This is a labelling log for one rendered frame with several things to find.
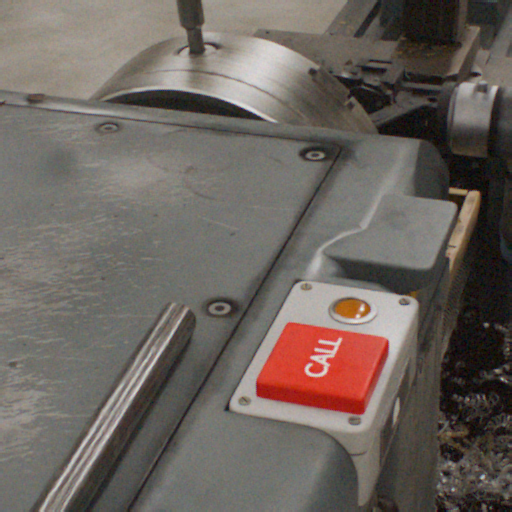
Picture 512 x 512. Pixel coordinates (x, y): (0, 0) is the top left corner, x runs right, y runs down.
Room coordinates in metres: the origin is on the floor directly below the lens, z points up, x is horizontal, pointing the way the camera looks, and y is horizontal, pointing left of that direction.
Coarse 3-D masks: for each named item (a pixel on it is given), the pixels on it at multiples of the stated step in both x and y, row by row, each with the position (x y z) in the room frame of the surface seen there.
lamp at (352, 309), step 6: (348, 300) 0.66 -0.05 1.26; (354, 300) 0.66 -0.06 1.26; (336, 306) 0.66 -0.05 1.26; (342, 306) 0.65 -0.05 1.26; (348, 306) 0.65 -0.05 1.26; (354, 306) 0.65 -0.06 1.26; (360, 306) 0.65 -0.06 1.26; (366, 306) 0.65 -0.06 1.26; (342, 312) 0.65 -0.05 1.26; (348, 312) 0.65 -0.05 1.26; (354, 312) 0.65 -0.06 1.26; (360, 312) 0.65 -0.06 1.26; (366, 312) 0.65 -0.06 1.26; (348, 318) 0.64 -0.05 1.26; (354, 318) 0.64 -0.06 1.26
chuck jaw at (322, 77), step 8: (320, 72) 1.14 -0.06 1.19; (328, 72) 1.15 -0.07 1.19; (312, 80) 1.09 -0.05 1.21; (320, 80) 1.10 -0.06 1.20; (328, 80) 1.14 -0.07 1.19; (336, 80) 1.15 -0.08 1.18; (328, 88) 1.10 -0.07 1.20; (336, 88) 1.11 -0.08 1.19; (344, 88) 1.14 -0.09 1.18; (336, 96) 1.09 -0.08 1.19; (344, 96) 1.10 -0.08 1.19; (344, 104) 1.09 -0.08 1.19
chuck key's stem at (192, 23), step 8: (176, 0) 1.10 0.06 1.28; (184, 0) 1.09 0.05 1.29; (192, 0) 1.09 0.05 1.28; (200, 0) 1.10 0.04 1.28; (184, 8) 1.09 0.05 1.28; (192, 8) 1.09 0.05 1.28; (200, 8) 1.10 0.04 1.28; (184, 16) 1.09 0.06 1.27; (192, 16) 1.09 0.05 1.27; (200, 16) 1.10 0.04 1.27; (184, 24) 1.09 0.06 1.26; (192, 24) 1.09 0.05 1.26; (200, 24) 1.09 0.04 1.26; (192, 32) 1.10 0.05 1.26; (200, 32) 1.10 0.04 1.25; (192, 40) 1.10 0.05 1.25; (200, 40) 1.10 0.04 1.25; (192, 48) 1.10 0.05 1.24; (200, 48) 1.10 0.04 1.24
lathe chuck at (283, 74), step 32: (224, 32) 1.14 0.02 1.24; (128, 64) 1.13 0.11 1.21; (160, 64) 1.08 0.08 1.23; (192, 64) 1.07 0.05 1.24; (224, 64) 1.07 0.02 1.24; (256, 64) 1.08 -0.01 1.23; (288, 64) 1.09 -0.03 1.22; (288, 96) 1.04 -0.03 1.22; (320, 96) 1.07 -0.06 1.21; (352, 128) 1.06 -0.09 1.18
